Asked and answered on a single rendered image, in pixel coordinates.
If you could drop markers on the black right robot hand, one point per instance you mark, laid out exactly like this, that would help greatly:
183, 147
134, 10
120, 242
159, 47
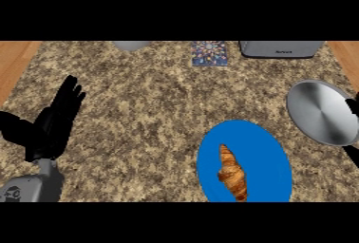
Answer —
355, 106

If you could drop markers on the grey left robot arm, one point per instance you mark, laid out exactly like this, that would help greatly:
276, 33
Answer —
32, 186

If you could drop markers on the blue oval plate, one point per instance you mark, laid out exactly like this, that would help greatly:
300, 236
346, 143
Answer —
261, 148

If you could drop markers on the brown croissant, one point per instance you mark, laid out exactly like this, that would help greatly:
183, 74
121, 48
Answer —
230, 174

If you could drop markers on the grey rounded object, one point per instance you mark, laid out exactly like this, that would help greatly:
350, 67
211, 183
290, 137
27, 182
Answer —
131, 45

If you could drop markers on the colourful patterned box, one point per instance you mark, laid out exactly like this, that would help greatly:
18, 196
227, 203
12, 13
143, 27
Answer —
210, 53

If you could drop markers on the grey appliance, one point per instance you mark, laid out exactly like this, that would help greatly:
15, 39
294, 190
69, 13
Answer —
281, 48

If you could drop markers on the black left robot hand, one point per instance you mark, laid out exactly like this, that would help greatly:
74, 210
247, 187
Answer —
50, 126

